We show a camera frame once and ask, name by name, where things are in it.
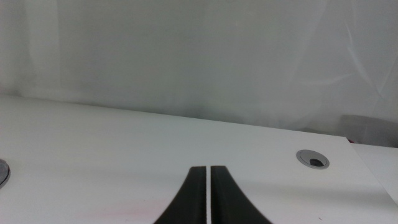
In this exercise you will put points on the blurry grey box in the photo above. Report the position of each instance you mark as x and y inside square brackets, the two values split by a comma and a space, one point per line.
[370, 130]

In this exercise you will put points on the round grey cup mat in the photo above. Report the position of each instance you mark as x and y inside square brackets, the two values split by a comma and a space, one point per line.
[3, 174]

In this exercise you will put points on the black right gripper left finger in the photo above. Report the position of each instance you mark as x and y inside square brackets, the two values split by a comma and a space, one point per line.
[189, 202]

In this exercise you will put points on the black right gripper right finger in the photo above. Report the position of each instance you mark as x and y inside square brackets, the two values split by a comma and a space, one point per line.
[228, 202]

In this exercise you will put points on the white backdrop curtain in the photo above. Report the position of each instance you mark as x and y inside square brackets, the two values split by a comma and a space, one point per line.
[186, 56]

